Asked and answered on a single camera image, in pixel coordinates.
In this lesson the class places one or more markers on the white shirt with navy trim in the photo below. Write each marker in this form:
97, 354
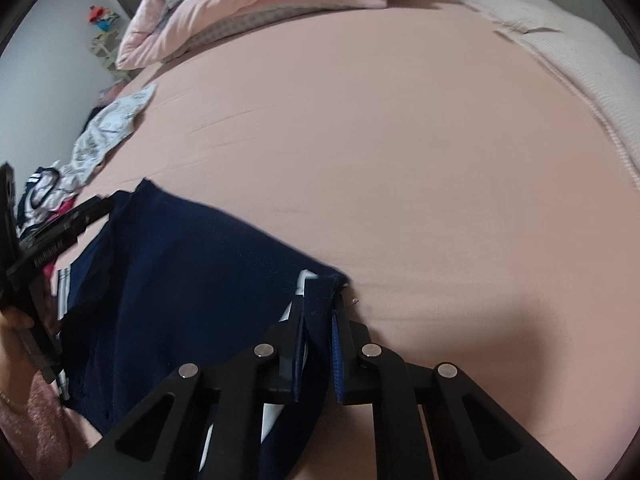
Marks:
42, 192

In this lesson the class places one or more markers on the red and blue wall toy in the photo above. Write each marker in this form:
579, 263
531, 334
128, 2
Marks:
102, 17

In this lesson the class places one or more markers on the folded pink duvet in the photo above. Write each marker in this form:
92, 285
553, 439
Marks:
240, 5

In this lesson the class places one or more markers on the light blue printed garment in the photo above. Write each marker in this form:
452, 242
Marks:
107, 127

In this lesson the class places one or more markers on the magenta garment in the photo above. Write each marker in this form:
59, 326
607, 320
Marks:
64, 208

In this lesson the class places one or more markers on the pink basket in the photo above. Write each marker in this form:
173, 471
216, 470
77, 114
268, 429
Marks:
111, 91

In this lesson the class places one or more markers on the person's left forearm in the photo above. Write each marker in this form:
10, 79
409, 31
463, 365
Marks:
35, 420

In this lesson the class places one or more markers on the person's left hand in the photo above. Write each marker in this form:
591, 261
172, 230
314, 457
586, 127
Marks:
15, 319

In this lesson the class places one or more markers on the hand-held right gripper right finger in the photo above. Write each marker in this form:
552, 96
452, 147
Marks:
340, 360

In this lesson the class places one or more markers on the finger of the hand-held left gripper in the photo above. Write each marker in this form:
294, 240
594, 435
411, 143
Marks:
70, 227

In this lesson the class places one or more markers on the white shelf rack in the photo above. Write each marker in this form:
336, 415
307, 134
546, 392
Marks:
106, 50

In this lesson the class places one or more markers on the navy pants with white stripes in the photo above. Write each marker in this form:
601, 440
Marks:
175, 285

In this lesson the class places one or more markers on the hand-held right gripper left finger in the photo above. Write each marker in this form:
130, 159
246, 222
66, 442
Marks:
298, 355

